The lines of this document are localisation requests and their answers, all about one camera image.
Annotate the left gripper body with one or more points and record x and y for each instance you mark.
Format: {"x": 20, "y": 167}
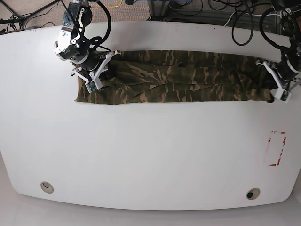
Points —
{"x": 287, "y": 71}

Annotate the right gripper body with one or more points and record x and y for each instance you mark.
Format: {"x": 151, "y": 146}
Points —
{"x": 91, "y": 61}

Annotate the camouflage T-shirt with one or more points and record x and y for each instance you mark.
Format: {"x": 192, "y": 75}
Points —
{"x": 162, "y": 76}

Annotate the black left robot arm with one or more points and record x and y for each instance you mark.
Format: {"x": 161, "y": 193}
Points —
{"x": 286, "y": 14}

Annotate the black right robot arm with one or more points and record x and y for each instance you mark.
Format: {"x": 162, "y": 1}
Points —
{"x": 72, "y": 44}

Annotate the red tape rectangle marking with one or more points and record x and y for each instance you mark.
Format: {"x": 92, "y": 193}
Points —
{"x": 275, "y": 148}

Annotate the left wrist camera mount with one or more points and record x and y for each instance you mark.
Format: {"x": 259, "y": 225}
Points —
{"x": 284, "y": 88}

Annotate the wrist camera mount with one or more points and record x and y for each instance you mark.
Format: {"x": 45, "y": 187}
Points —
{"x": 93, "y": 78}
{"x": 284, "y": 88}

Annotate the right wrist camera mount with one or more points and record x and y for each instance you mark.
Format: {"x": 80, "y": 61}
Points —
{"x": 93, "y": 78}

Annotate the aluminium frame post base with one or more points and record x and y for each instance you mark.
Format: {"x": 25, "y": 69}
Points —
{"x": 158, "y": 9}

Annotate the right table cable grommet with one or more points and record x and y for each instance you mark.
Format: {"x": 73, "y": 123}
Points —
{"x": 253, "y": 193}

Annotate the table cable grommet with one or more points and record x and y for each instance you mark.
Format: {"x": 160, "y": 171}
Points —
{"x": 253, "y": 193}
{"x": 47, "y": 187}

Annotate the left table cable grommet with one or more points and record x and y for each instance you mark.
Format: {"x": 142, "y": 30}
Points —
{"x": 47, "y": 187}

